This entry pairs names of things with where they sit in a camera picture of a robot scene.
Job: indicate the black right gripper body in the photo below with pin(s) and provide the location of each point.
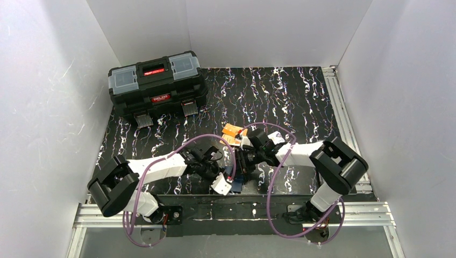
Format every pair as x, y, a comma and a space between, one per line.
243, 160

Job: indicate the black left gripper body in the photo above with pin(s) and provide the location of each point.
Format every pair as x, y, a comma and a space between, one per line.
214, 170

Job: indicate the navy blue card holder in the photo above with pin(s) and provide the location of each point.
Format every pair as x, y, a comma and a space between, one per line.
238, 181

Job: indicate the orange credit card stack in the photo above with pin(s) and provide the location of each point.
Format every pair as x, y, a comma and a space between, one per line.
229, 133

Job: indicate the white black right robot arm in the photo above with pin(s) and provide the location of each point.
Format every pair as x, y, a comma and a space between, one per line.
338, 164

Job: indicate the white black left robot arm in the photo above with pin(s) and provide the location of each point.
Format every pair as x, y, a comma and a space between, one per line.
115, 187

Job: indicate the white card stack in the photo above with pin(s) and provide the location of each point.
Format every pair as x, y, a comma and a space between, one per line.
277, 137

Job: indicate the black red toolbox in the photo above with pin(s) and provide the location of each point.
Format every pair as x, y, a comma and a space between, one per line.
155, 87

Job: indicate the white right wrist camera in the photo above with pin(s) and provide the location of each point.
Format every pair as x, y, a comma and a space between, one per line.
242, 140

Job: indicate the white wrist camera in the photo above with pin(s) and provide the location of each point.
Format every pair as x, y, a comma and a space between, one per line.
220, 185
242, 140

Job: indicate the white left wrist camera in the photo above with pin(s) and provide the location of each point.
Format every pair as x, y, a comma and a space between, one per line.
220, 185

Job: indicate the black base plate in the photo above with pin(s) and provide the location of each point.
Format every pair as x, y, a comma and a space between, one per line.
236, 214

